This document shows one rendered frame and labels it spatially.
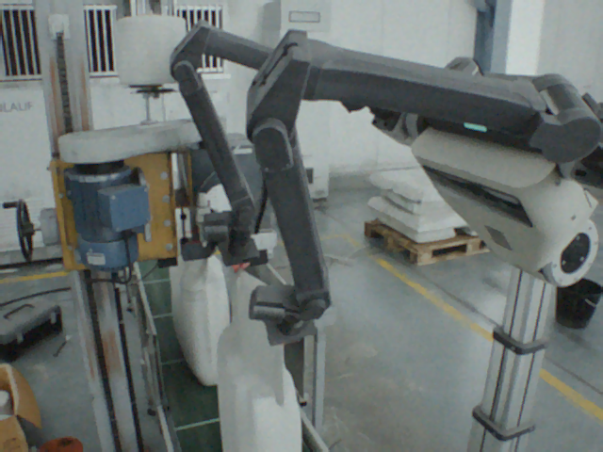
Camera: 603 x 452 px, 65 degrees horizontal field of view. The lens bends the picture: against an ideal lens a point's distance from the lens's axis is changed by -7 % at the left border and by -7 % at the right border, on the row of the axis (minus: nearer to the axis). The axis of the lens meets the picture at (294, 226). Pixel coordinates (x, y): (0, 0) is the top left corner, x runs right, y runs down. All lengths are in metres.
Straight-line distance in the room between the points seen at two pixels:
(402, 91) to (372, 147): 5.80
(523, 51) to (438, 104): 7.21
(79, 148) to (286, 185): 0.63
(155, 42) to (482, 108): 0.77
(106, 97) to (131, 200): 2.98
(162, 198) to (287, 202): 0.79
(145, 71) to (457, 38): 6.07
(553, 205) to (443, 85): 0.40
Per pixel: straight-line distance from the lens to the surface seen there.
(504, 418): 1.41
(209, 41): 1.08
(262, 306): 0.91
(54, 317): 3.27
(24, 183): 4.24
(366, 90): 0.60
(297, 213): 0.72
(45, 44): 1.45
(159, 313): 2.59
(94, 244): 1.26
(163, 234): 1.48
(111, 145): 1.19
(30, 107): 4.15
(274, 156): 0.61
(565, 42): 8.49
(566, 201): 0.97
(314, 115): 5.31
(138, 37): 1.20
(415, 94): 0.62
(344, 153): 6.22
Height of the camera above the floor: 1.58
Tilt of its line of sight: 19 degrees down
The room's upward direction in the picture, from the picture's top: straight up
